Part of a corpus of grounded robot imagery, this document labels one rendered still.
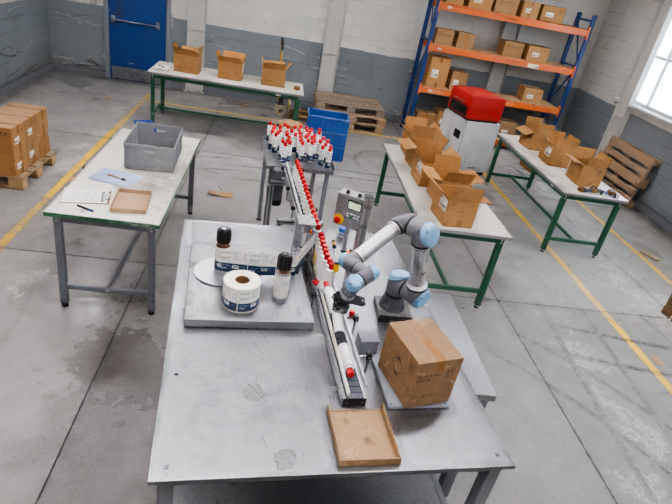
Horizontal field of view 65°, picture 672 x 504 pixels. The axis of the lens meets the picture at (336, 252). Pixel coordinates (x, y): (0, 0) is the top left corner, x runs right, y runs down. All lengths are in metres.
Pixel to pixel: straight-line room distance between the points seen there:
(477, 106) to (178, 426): 6.77
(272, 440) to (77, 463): 1.37
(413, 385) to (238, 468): 0.82
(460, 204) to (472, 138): 3.89
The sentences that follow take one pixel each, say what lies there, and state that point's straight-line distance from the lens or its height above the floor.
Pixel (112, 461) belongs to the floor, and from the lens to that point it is 3.33.
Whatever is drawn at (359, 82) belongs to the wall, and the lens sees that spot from 10.50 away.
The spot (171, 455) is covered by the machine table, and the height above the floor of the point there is 0.83.
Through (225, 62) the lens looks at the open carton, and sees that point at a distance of 8.26.
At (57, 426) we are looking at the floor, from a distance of 3.55.
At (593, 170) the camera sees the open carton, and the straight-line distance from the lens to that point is 6.81.
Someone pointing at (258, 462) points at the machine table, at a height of 0.83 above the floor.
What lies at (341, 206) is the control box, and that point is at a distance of 2.93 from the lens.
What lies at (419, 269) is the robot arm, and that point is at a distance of 2.81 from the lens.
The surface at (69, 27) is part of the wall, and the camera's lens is 10.98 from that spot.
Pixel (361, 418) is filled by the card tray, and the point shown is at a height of 0.83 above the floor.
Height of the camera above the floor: 2.57
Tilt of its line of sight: 29 degrees down
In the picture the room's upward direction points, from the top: 11 degrees clockwise
